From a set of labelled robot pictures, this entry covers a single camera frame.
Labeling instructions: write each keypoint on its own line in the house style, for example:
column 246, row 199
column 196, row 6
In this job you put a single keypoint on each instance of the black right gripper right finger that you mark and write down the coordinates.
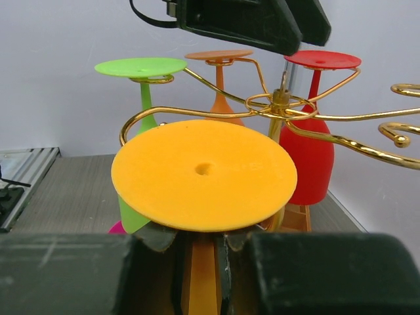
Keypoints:
column 316, row 273

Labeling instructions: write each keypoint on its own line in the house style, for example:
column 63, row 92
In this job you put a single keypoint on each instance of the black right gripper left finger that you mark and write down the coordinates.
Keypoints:
column 91, row 273

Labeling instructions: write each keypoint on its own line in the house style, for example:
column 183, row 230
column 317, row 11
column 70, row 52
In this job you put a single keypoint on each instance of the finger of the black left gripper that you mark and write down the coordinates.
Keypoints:
column 311, row 20
column 267, row 25

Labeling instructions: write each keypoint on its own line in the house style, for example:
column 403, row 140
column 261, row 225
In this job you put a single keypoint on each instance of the pink plastic wine glass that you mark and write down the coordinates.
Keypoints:
column 117, row 228

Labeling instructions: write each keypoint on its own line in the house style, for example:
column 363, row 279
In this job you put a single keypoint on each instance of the gold wire glass rack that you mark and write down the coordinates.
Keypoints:
column 300, row 115

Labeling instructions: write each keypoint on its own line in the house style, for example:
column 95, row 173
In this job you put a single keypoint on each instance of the red plastic wine glass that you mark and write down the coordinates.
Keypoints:
column 313, row 158

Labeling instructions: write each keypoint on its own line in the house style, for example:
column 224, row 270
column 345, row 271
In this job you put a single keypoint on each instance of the yellow plastic wine glass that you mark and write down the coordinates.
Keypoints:
column 206, row 177

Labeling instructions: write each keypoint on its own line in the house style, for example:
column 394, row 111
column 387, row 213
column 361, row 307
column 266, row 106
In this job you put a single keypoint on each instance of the green plastic wine glass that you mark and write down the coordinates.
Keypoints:
column 145, row 71

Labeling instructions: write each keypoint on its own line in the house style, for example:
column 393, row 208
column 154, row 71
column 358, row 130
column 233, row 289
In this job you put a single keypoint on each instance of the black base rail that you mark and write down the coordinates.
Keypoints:
column 11, row 196

